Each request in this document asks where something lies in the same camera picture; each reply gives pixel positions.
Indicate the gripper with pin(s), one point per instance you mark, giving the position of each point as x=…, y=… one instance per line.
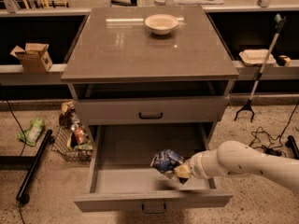
x=196, y=168

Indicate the blue chip bag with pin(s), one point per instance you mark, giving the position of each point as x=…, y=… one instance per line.
x=165, y=162

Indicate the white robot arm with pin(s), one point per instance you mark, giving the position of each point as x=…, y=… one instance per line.
x=233, y=158

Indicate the open bottom drawer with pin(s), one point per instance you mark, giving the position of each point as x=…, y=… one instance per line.
x=121, y=178

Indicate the grey drawer cabinet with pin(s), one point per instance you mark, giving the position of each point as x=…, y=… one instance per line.
x=118, y=57

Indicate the closed middle drawer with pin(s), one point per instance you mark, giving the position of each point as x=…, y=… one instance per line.
x=146, y=110

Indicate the black right stand leg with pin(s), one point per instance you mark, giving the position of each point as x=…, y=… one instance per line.
x=293, y=146

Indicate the black stand leg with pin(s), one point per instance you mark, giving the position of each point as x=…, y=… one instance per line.
x=23, y=196
x=293, y=146

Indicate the white takeout container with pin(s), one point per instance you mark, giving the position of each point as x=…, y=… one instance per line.
x=251, y=57

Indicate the white paper bowl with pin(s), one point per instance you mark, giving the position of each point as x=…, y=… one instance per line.
x=161, y=24

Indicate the small yellow black object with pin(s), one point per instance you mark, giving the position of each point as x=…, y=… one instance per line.
x=283, y=60

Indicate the black left stand leg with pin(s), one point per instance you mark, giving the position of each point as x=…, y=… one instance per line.
x=23, y=196

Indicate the reacher grabber tool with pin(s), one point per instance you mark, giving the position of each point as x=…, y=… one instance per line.
x=280, y=21

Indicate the cardboard box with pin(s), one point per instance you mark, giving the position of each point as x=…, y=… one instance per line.
x=34, y=58

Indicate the wire basket with snacks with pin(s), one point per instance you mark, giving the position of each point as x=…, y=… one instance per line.
x=72, y=141

